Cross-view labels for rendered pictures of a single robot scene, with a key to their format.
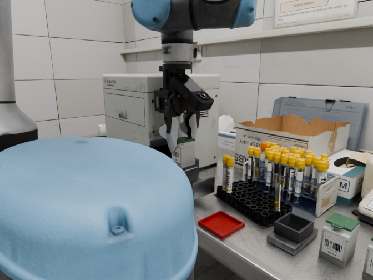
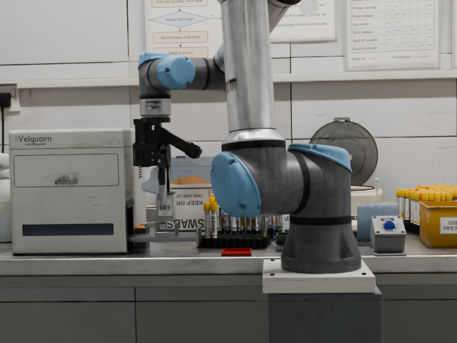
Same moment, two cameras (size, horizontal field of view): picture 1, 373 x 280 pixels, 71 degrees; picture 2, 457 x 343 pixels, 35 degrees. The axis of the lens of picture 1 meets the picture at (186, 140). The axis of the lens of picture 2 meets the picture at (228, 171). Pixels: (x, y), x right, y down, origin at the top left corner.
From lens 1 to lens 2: 1.32 m
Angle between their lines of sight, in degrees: 47
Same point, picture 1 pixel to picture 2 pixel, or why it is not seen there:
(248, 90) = not seen: hidden behind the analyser
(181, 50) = (168, 105)
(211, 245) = (243, 264)
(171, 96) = (164, 148)
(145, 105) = (120, 160)
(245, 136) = (179, 197)
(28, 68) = not seen: outside the picture
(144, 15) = (179, 79)
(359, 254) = not seen: hidden behind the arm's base
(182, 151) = (173, 202)
